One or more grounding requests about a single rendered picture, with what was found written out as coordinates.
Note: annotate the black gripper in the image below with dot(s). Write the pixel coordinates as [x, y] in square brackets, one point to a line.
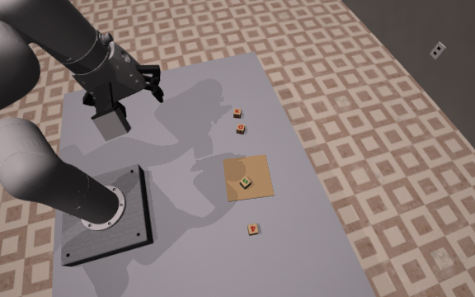
[125, 75]

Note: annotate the tan flat mat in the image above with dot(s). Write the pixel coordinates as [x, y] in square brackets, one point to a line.
[255, 168]

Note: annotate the wooden letter block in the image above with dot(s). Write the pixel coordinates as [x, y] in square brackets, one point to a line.
[245, 183]
[252, 229]
[237, 113]
[240, 129]

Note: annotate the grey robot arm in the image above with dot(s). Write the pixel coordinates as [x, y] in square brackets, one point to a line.
[29, 167]

